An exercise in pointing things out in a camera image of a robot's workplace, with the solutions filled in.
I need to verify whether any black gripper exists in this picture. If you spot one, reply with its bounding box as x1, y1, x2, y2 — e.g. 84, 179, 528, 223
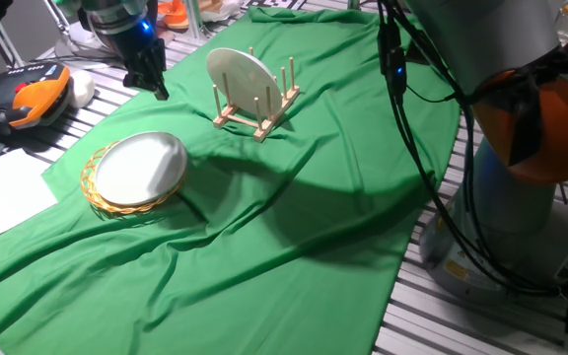
123, 37, 171, 103

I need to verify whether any white round plate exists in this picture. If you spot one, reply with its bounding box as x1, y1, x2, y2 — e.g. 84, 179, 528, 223
95, 130, 189, 208
205, 46, 284, 122

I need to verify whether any wooden dish rack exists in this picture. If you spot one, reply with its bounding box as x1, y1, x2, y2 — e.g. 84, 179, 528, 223
212, 46, 302, 144

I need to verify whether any white egg-shaped object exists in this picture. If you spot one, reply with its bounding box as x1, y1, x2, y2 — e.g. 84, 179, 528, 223
69, 69, 97, 109

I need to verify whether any orange plastic item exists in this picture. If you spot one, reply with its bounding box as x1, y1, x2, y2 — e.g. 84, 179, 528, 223
157, 0, 191, 31

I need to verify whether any grey round stand base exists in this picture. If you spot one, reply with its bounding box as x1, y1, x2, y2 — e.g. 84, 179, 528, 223
54, 29, 127, 64

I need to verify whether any white plastic bag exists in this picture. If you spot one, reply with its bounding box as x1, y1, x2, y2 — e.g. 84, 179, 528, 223
199, 0, 242, 24

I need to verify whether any orange wicker basket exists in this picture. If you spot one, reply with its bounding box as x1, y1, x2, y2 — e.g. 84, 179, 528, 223
79, 140, 189, 216

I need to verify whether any black orange teach pendant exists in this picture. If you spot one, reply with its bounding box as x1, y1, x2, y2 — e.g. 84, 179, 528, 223
0, 61, 74, 137

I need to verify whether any black white marker sheet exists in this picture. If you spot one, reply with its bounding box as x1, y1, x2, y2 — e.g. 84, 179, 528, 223
242, 0, 306, 11

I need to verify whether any white paper sheet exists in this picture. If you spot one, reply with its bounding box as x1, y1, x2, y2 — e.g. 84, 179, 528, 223
0, 147, 59, 250

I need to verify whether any green cloth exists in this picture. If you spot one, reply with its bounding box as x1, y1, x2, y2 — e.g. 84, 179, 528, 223
0, 5, 462, 355

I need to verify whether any black device with blue light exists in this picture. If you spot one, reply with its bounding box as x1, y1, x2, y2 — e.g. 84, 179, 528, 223
377, 19, 409, 101

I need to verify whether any black cable bundle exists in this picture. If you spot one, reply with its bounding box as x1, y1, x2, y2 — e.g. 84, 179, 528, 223
376, 0, 568, 298

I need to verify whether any black strap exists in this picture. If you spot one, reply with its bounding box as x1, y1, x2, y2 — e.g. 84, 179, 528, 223
465, 42, 568, 168

